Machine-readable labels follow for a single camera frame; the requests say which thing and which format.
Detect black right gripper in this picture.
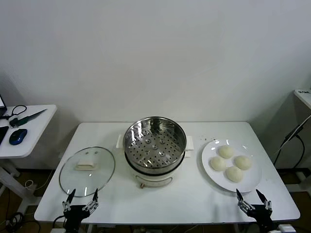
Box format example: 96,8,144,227
236,189,275,233

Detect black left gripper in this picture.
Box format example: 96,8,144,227
62,188,100,233

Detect round glass pot lid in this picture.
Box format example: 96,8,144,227
59,146,116,198

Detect white steamed baozi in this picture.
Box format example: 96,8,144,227
234,155,252,170
225,166,244,183
209,156,227,172
218,145,234,159

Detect perforated steel steamer basket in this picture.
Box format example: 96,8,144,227
116,116,194,175

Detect white round plate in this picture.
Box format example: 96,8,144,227
201,139,262,193

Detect white electric cooker pot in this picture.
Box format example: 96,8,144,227
124,150,187,189

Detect white side table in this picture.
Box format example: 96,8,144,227
0,104,58,214

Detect blue black computer mouse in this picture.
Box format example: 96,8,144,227
9,129,28,146

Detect black flat phone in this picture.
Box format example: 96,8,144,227
0,125,9,146

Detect laptop with lit screen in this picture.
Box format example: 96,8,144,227
0,95,7,116

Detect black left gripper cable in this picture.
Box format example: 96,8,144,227
52,215,66,230

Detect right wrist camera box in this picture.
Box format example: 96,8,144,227
278,224,297,233

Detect black cable with adapter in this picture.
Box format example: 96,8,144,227
273,118,311,168

